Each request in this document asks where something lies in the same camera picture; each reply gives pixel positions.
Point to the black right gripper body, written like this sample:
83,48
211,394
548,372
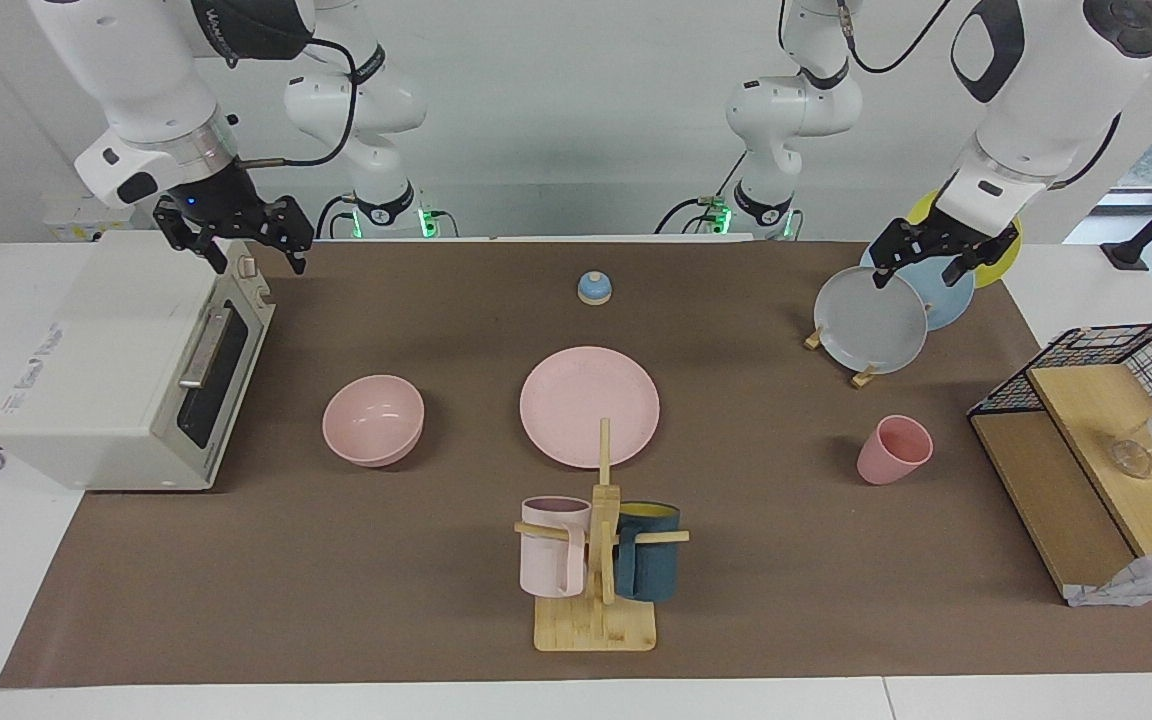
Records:
221,200

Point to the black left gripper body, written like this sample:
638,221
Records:
961,245

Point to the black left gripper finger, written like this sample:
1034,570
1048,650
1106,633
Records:
956,270
886,268

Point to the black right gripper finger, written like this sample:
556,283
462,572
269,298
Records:
296,240
208,252

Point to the pink cup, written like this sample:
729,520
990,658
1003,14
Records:
891,455

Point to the pink bowl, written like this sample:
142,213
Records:
373,420

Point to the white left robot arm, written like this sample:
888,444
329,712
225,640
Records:
1046,90

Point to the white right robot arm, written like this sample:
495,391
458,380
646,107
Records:
136,80

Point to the light blue plate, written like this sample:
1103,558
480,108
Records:
946,300

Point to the yellow plate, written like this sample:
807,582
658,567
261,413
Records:
1001,265

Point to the grey plate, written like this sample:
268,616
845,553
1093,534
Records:
871,325

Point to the wooden plate rack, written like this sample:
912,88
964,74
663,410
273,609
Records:
864,378

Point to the white toaster oven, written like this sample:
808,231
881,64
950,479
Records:
106,370

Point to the wooden shelf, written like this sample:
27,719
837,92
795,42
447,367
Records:
1056,500

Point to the clear glass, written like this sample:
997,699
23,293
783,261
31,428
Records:
1133,460

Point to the blue lid with wooden knob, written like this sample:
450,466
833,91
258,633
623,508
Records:
595,289

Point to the pink plate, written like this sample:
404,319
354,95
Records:
576,400

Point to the brown table mat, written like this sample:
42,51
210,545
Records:
436,580

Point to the dark teal mug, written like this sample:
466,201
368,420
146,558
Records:
651,565

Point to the pink mug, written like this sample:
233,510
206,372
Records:
551,555

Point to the wooden mug tree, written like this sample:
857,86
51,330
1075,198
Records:
596,625

